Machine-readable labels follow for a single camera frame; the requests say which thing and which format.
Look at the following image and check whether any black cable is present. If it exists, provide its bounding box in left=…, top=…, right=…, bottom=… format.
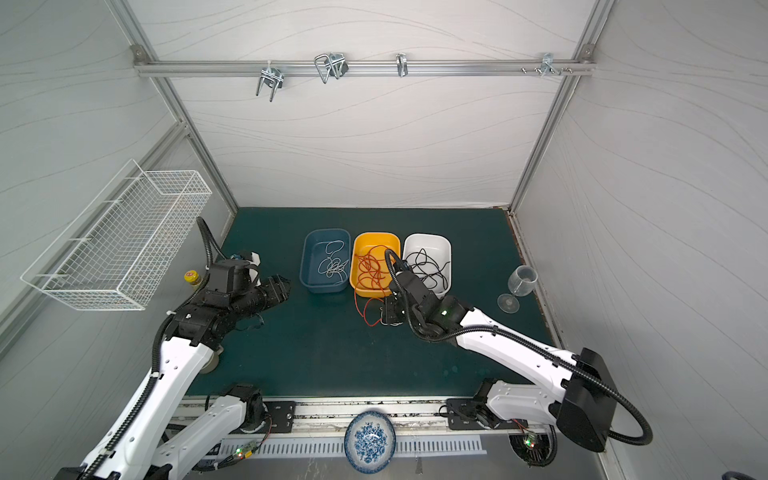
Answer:
left=404, top=248, right=451, bottom=292

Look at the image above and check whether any red cable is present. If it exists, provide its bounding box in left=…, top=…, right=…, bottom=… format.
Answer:
left=353, top=290, right=388, bottom=328
left=353, top=242, right=397, bottom=292

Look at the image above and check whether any white cable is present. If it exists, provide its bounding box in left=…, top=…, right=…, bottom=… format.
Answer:
left=316, top=239, right=350, bottom=283

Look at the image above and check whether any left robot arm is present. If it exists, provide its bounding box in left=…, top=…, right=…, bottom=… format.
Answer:
left=56, top=218, right=291, bottom=479

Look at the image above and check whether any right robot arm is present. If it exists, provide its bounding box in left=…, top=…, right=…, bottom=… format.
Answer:
left=390, top=267, right=653, bottom=452

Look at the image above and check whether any sauce bottle yellow cap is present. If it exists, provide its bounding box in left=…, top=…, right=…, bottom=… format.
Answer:
left=183, top=270, right=202, bottom=287

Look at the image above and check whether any yellow plastic bin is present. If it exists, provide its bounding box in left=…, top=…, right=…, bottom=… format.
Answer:
left=349, top=232, right=401, bottom=299

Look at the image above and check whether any white plastic bin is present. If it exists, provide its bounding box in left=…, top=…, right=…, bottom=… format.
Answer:
left=402, top=233, right=453, bottom=299

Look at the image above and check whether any beige ceramic mug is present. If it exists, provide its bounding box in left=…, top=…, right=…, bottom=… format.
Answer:
left=200, top=347, right=224, bottom=375

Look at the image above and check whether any green table mat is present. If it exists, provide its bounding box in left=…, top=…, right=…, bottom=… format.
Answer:
left=190, top=208, right=551, bottom=397

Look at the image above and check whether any blue plastic bin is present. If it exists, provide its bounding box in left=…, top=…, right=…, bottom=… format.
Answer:
left=299, top=228, right=352, bottom=294

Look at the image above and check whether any blue white patterned plate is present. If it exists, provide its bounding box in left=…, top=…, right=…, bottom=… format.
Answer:
left=343, top=410, right=397, bottom=475

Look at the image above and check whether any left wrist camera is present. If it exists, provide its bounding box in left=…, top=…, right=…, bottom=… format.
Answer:
left=248, top=252, right=261, bottom=285

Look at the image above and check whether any white wire basket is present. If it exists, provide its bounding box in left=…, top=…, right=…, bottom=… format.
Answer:
left=20, top=160, right=211, bottom=311

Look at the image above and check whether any metal crossbar rail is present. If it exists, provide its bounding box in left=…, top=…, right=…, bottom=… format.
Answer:
left=134, top=54, right=596, bottom=79

